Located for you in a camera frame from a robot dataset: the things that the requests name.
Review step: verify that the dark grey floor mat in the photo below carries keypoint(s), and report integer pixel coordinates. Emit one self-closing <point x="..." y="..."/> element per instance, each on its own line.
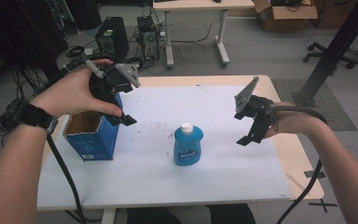
<point x="329" y="109"/>

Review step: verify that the black office chair base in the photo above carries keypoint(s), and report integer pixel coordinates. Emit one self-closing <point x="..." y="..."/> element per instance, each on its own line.
<point x="326" y="56"/>

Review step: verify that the black metal stand post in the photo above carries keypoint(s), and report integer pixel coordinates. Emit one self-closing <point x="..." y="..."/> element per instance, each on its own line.
<point x="338" y="46"/>

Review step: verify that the small open computer case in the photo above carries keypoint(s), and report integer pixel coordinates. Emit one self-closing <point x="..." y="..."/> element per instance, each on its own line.
<point x="149" y="39"/>

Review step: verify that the black wristwatch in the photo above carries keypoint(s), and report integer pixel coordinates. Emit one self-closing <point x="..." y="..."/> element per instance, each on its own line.
<point x="32" y="115"/>

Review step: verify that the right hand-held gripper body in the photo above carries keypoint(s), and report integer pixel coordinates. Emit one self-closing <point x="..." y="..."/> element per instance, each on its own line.
<point x="254" y="107"/>

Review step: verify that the blue cardboard box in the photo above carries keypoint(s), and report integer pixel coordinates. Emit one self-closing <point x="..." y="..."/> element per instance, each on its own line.
<point x="96" y="140"/>

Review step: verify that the white table mat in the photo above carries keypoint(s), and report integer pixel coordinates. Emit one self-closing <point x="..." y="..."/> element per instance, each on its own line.
<point x="180" y="183"/>

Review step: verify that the dark curtain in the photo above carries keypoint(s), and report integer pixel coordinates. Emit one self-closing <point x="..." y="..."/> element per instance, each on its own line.
<point x="21" y="34"/>

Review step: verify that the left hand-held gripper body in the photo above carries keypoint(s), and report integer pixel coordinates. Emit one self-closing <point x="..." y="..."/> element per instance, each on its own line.
<point x="112" y="81"/>

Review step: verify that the black computer tower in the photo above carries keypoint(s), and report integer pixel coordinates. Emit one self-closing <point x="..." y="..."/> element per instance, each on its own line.
<point x="113" y="37"/>

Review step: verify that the wooden desk with white legs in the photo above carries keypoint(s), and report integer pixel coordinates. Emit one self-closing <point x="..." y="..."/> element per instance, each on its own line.
<point x="199" y="4"/>

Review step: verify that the person's right hand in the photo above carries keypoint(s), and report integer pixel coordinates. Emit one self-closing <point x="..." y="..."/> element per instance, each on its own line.
<point x="292" y="121"/>

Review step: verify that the open brown cardboard box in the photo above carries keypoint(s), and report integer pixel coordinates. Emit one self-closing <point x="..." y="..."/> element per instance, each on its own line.
<point x="289" y="15"/>

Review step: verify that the black tape cross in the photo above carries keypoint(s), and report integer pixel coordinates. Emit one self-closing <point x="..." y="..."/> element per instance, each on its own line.
<point x="322" y="205"/>

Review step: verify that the blue bottle with white cap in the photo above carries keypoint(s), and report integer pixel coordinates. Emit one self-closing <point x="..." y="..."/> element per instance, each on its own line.
<point x="188" y="149"/>

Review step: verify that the person's left hand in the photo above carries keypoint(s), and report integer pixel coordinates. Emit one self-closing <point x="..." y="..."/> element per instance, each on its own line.
<point x="71" y="93"/>

